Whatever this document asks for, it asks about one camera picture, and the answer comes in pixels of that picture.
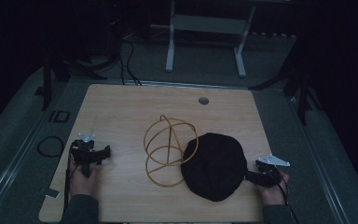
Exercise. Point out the person's left hand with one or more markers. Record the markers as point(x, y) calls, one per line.
point(82, 183)

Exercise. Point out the black hat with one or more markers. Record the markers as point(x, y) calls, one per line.
point(214, 166)

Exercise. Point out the person's right hand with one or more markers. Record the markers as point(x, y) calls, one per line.
point(273, 193)

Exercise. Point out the white metal desk frame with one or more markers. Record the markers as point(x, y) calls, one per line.
point(208, 23)

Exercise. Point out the black tripod stand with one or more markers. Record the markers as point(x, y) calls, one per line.
point(303, 93)
point(46, 81)

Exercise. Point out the black tape floor marking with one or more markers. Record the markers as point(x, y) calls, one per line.
point(59, 116)

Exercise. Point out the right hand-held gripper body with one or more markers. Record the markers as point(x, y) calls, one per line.
point(270, 171)

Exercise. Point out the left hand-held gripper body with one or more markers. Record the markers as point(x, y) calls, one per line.
point(84, 154)

